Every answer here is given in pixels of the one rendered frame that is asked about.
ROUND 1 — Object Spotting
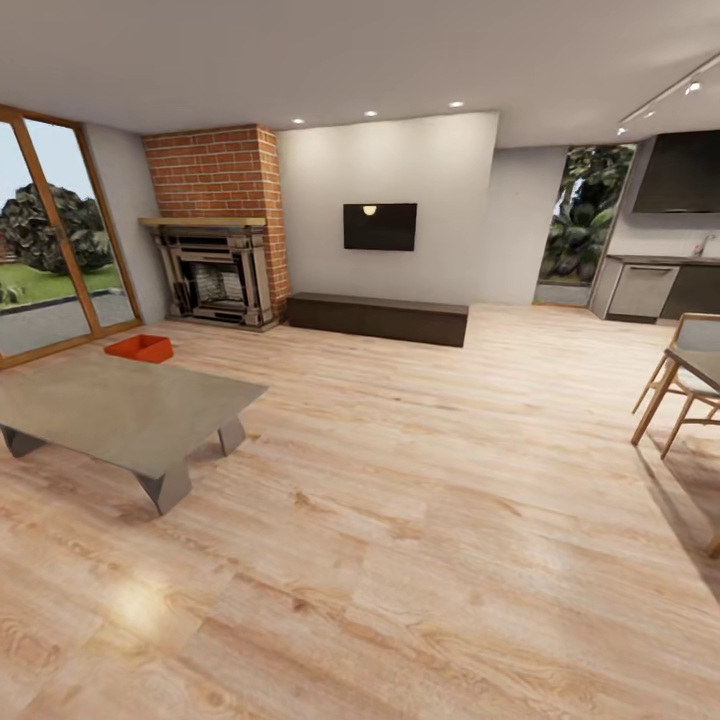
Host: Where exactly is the storage box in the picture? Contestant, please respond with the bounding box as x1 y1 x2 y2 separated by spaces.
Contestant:
104 335 173 364

